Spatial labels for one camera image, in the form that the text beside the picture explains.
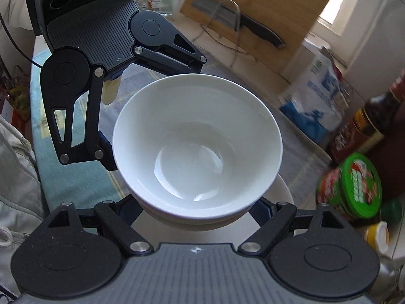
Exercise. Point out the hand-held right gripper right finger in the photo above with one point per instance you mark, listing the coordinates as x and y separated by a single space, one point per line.
278 218

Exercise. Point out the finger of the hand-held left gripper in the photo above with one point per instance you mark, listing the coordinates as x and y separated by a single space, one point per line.
189 57
95 117

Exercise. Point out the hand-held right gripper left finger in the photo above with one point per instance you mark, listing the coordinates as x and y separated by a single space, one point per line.
110 218

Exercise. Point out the white plate fruit print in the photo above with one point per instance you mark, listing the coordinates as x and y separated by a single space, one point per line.
196 236

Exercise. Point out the grey and teal checked towel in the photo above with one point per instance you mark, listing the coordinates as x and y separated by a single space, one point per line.
72 177

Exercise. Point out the green lid sauce jar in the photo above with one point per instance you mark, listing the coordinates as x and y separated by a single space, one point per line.
357 183

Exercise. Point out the yellow lid jar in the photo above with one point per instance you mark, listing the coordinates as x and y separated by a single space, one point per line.
376 234

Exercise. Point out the light grey garment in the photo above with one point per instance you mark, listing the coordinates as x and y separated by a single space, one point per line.
15 180

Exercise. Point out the bamboo cutting board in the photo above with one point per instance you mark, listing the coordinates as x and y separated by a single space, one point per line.
284 12

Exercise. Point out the small green cap bottle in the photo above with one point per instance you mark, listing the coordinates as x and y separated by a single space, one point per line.
394 210

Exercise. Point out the white and blue salt bag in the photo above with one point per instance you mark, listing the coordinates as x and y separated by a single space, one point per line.
316 101

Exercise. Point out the grey bottle red cap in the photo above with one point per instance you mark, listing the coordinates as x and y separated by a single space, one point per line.
389 275

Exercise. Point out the dark soy sauce bottle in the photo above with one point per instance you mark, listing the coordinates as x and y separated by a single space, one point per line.
364 126

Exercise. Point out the window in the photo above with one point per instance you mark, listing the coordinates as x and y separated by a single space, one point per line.
354 3

